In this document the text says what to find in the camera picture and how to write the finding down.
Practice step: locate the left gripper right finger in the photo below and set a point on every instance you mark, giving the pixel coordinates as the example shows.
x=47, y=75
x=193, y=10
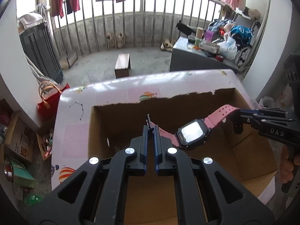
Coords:
x=205, y=193

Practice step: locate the small wooden stool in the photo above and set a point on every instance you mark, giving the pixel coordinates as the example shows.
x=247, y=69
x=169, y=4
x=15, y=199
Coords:
x=122, y=66

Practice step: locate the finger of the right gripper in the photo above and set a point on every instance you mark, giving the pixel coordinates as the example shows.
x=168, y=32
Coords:
x=265, y=112
x=259, y=122

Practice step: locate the small cardboard tray box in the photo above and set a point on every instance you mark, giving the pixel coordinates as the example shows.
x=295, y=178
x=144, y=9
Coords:
x=45, y=143

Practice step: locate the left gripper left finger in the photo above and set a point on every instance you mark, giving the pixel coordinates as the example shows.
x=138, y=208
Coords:
x=95, y=193

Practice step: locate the metal balcony railing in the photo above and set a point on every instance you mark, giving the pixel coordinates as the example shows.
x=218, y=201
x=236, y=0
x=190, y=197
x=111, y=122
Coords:
x=132, y=23

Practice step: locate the red tote bag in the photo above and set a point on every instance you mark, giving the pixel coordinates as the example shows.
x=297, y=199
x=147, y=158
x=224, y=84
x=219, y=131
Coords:
x=49, y=94

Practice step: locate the large brown cardboard box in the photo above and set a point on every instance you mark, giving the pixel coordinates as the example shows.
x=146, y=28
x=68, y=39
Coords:
x=150, y=199

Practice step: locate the green metallic bucket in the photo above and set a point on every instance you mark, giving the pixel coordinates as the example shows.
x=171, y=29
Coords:
x=17, y=173

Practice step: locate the white plastic bag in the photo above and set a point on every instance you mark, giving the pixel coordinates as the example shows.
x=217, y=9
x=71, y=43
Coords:
x=228, y=48

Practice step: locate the open cardboard box with clothes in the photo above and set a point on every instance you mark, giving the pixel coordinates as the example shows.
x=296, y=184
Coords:
x=17, y=139

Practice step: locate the pink strap digital watch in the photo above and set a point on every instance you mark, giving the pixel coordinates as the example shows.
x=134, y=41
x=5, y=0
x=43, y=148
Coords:
x=196, y=132

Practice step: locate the dark side table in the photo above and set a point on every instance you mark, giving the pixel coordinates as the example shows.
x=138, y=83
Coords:
x=185, y=58

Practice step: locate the right hand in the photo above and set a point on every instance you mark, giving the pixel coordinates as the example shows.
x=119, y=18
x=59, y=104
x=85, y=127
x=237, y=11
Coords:
x=287, y=166

